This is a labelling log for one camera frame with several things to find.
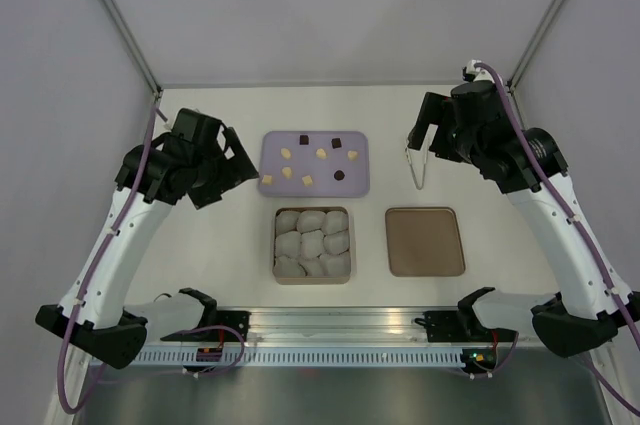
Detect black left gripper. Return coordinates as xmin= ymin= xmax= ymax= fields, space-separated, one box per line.
xmin=189 ymin=128 xmax=258 ymax=210

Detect metal tongs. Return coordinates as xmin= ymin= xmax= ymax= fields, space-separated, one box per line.
xmin=404 ymin=145 xmax=428 ymax=190

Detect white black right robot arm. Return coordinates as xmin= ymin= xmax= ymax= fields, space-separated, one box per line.
xmin=405 ymin=60 xmax=639 ymax=358

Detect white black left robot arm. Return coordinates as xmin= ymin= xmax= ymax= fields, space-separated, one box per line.
xmin=35 ymin=108 xmax=258 ymax=369

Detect lilac plastic tray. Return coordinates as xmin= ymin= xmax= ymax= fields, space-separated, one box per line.
xmin=258 ymin=131 xmax=370 ymax=198

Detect beige tin lid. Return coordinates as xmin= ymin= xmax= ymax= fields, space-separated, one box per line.
xmin=385 ymin=207 xmax=466 ymax=278

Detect beige tin box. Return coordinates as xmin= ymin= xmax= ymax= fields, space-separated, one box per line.
xmin=272 ymin=206 xmax=351 ymax=286

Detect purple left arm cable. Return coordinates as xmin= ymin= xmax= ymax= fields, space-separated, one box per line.
xmin=57 ymin=104 xmax=174 ymax=415

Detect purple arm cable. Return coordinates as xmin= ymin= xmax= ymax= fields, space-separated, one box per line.
xmin=57 ymin=104 xmax=174 ymax=415
xmin=469 ymin=60 xmax=640 ymax=409

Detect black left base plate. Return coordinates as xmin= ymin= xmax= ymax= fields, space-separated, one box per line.
xmin=215 ymin=310 xmax=251 ymax=340

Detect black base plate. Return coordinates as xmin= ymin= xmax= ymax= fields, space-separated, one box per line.
xmin=413 ymin=310 xmax=469 ymax=343
xmin=215 ymin=310 xmax=251 ymax=340

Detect aluminium mounting rail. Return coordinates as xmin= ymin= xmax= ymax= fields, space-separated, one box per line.
xmin=134 ymin=305 xmax=546 ymax=346

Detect aluminium frame post left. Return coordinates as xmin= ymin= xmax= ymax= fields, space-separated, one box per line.
xmin=98 ymin=0 xmax=163 ymax=98

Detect aluminium frame post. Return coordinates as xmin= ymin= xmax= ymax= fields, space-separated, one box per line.
xmin=98 ymin=0 xmax=163 ymax=98
xmin=507 ymin=0 xmax=568 ymax=90

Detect white slotted cable duct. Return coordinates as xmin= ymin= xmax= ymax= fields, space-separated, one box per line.
xmin=133 ymin=345 xmax=465 ymax=368

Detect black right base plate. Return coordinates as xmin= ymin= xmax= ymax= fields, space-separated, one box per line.
xmin=413 ymin=310 xmax=469 ymax=343

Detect aluminium frame post right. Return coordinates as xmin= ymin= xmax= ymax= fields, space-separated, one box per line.
xmin=507 ymin=0 xmax=568 ymax=90

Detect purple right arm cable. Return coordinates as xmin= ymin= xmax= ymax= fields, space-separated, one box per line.
xmin=469 ymin=60 xmax=640 ymax=409

